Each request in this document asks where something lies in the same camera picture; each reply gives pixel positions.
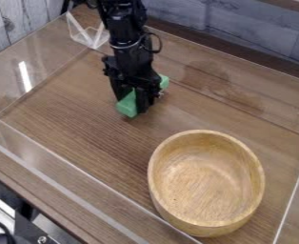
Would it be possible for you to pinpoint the green rectangular block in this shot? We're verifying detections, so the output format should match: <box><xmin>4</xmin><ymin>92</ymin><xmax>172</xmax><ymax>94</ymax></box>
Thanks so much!
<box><xmin>116</xmin><ymin>75</ymin><xmax>170</xmax><ymax>118</ymax></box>

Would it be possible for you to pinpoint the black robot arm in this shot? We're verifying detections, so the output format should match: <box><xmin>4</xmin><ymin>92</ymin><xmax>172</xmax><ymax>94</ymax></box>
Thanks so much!
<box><xmin>72</xmin><ymin>0</ymin><xmax>168</xmax><ymax>117</ymax></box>

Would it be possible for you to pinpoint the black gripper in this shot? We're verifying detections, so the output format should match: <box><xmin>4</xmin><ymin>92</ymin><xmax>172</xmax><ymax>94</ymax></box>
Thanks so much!
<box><xmin>101</xmin><ymin>44</ymin><xmax>162</xmax><ymax>113</ymax></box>

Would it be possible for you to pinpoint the clear acrylic corner bracket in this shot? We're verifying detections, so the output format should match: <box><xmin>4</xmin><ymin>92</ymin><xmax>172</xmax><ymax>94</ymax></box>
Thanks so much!
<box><xmin>67</xmin><ymin>12</ymin><xmax>109</xmax><ymax>50</ymax></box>

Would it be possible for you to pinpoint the clear acrylic enclosure wall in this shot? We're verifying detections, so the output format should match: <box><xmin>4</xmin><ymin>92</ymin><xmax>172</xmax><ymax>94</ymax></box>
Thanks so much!
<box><xmin>0</xmin><ymin>18</ymin><xmax>299</xmax><ymax>244</ymax></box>

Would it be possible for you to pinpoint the wooden bowl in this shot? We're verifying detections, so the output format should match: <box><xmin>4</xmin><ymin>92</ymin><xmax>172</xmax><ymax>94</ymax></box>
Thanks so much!
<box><xmin>148</xmin><ymin>130</ymin><xmax>266</xmax><ymax>237</ymax></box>

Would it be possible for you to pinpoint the black metal table bracket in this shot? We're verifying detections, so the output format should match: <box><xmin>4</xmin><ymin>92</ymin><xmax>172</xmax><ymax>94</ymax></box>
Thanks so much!
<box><xmin>13</xmin><ymin>213</ymin><xmax>49</xmax><ymax>244</ymax></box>

